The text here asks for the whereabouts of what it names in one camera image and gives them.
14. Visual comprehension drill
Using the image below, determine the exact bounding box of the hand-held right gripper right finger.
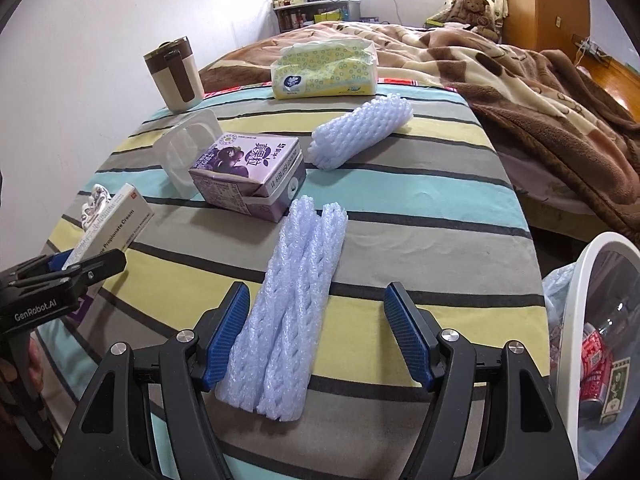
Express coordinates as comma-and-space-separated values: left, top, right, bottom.
384, 281, 581, 480

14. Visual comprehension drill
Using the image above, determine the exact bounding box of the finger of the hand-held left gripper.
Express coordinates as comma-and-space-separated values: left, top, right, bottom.
0, 252, 73, 286
15, 249, 127, 293

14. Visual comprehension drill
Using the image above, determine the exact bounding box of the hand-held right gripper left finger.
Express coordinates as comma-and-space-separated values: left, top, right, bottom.
59, 281, 252, 480

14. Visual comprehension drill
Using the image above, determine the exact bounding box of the white purple cream box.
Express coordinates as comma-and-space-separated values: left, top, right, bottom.
65, 183, 155, 266

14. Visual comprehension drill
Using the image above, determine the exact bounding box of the white patterned wrapper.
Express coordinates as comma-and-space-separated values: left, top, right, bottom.
80, 184, 111, 226

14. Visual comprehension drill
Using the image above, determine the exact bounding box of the white foam net sleeve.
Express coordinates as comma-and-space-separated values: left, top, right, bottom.
215, 197, 348, 423
310, 99, 415, 171

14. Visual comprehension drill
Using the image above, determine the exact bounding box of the clear plastic container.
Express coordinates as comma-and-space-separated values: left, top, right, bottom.
152, 110, 221, 200

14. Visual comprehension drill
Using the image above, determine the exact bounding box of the purple milk carton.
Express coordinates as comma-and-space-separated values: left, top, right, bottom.
189, 132, 307, 223

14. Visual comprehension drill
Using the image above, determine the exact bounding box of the red milk can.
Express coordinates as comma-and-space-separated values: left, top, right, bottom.
580, 335, 613, 406

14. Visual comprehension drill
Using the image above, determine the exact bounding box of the green patterned small box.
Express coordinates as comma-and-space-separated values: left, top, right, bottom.
600, 357, 632, 416

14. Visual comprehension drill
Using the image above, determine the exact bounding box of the person's left hand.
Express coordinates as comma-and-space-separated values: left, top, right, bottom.
24, 342, 47, 402

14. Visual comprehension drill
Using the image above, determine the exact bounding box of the striped tablecloth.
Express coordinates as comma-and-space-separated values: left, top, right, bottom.
35, 77, 551, 480

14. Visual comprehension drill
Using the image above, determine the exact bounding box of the beige brown tumbler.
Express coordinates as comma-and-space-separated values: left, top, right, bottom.
143, 36, 203, 112

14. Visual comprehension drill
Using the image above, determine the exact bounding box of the brown printed blanket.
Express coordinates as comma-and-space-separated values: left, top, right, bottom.
200, 20, 640, 246

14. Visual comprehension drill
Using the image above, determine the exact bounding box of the yellow tissue pack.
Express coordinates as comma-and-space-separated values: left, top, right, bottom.
271, 37, 379, 100

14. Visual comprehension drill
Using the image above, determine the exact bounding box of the cluttered wooden shelf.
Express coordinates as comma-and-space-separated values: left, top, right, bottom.
272, 0, 361, 33

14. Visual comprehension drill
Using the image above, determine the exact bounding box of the wooden bed headboard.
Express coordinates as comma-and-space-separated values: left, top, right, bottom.
575, 45, 640, 121

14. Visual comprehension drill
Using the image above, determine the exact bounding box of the brown teddy bear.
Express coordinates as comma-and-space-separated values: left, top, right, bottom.
457, 0, 501, 41

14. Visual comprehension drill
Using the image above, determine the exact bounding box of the black rack with power strip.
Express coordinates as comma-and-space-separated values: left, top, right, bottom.
572, 32, 606, 58

